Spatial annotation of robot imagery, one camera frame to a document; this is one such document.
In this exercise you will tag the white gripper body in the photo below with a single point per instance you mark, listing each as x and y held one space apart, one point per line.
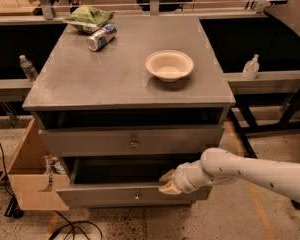
180 180

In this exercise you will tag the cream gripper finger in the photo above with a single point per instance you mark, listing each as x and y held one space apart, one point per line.
170 188
167 176

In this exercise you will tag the grey drawer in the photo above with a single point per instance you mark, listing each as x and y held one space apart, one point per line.
130 141
122 181

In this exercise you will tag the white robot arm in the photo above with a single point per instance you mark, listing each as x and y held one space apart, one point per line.
217 166

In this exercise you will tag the grey top drawer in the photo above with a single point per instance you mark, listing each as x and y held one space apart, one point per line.
130 141

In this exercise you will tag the grey drawer cabinet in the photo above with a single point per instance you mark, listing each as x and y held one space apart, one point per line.
111 88

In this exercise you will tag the white paper bowl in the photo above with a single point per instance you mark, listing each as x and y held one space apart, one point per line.
169 65

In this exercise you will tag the snack packets in bin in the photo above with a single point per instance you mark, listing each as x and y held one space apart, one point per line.
53 166

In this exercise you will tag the white sanitizer bottle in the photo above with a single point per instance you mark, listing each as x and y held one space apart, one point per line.
251 68

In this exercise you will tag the grey side ledge right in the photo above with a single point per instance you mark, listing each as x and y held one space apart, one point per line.
269 82

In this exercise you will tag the grey side ledge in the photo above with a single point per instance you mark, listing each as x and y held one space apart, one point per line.
14 90
269 82

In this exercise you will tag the blue silver soda can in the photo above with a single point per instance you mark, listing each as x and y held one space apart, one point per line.
101 37

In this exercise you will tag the green chip bag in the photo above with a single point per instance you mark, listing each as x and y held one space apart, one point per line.
88 19

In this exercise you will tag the clear water bottle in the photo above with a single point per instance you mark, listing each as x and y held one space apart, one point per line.
28 68

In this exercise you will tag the grey side ledge left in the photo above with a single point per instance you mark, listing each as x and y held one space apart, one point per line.
14 90

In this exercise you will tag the dark table right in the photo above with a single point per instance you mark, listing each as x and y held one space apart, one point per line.
288 14

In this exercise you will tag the black table leg frame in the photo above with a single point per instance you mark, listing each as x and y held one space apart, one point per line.
265 113

